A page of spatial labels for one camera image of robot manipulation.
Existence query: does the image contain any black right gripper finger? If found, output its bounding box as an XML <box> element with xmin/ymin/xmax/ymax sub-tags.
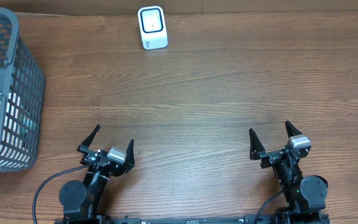
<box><xmin>285</xmin><ymin>120</ymin><xmax>302</xmax><ymax>138</ymax></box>
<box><xmin>249</xmin><ymin>128</ymin><xmax>265</xmax><ymax>161</ymax></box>

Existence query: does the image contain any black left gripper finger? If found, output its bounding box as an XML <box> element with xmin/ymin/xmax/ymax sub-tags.
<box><xmin>80</xmin><ymin>124</ymin><xmax>101</xmax><ymax>148</ymax></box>
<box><xmin>124</xmin><ymin>139</ymin><xmax>135</xmax><ymax>171</ymax></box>

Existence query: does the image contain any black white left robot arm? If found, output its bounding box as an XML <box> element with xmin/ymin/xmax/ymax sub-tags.
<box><xmin>55</xmin><ymin>125</ymin><xmax>135</xmax><ymax>224</ymax></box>

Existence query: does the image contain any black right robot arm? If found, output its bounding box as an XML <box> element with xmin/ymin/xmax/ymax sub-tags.
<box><xmin>249</xmin><ymin>121</ymin><xmax>330</xmax><ymax>224</ymax></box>

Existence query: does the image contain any white barcode scanner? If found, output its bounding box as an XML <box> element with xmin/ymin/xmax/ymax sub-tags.
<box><xmin>137</xmin><ymin>6</ymin><xmax>168</xmax><ymax>50</ymax></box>

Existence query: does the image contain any grey plastic shopping basket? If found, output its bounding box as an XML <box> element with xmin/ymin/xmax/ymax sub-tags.
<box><xmin>0</xmin><ymin>7</ymin><xmax>45</xmax><ymax>172</ymax></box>

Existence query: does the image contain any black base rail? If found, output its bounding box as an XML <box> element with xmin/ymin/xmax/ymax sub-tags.
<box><xmin>54</xmin><ymin>214</ymin><xmax>331</xmax><ymax>224</ymax></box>

